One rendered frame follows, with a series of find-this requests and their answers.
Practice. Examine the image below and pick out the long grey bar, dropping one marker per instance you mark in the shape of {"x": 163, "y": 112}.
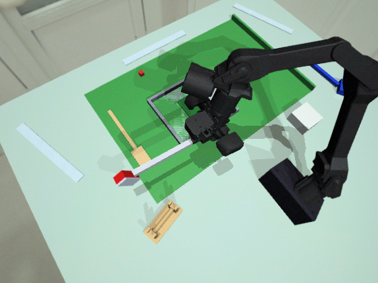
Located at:
{"x": 129, "y": 178}

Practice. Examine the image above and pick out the white box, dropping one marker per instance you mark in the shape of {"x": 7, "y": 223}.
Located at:
{"x": 304, "y": 118}

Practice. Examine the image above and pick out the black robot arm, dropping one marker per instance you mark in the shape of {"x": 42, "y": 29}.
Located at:
{"x": 232, "y": 79}

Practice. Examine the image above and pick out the green flat mat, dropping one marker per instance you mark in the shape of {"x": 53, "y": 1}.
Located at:
{"x": 126, "y": 96}

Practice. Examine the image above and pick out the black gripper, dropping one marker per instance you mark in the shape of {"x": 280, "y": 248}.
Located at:
{"x": 226, "y": 143}

